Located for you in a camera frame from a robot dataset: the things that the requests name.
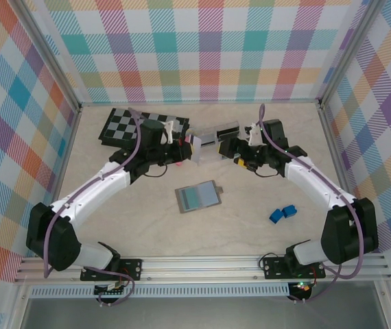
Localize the white magnetic stripe card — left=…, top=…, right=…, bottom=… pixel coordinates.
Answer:
left=200, top=131, right=217, bottom=147
left=191, top=136, right=206, bottom=167

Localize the clear acrylic card organizer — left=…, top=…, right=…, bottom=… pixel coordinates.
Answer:
left=195, top=119, right=241, bottom=165

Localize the teal VIP card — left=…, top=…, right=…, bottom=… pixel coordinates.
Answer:
left=181, top=187, right=200, bottom=210

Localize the pink toy microphone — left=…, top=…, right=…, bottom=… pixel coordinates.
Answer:
left=176, top=127, right=199, bottom=169

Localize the black grey folding chessboard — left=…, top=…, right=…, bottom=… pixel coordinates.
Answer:
left=97, top=108, right=190, bottom=151

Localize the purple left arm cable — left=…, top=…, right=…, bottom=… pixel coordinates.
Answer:
left=43, top=108, right=142, bottom=308

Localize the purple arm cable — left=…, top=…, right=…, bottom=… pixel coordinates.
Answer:
left=43, top=108, right=142, bottom=308
left=257, top=103, right=364, bottom=304

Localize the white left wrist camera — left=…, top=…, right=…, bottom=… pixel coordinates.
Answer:
left=160, top=119, right=176, bottom=144

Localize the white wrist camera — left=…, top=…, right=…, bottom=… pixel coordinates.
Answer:
left=244, top=123, right=262, bottom=145
left=160, top=119, right=176, bottom=144

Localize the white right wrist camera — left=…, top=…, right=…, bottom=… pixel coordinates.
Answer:
left=244, top=123, right=262, bottom=145

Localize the aluminium frame back bar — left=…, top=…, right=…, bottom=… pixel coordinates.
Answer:
left=80, top=99, right=322, bottom=106

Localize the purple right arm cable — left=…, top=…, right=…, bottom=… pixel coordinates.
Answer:
left=257, top=103, right=364, bottom=304

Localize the aluminium frame side bar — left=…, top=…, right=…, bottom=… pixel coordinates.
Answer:
left=318, top=102, right=371, bottom=254
left=36, top=106, right=82, bottom=258

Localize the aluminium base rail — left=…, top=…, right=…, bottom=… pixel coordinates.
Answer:
left=13, top=252, right=391, bottom=284

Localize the aluminium frame post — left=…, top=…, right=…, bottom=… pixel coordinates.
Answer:
left=318, top=0, right=388, bottom=106
left=14, top=0, right=82, bottom=112

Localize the slotted grey cable duct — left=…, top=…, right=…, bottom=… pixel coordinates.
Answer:
left=29, top=286, right=291, bottom=298

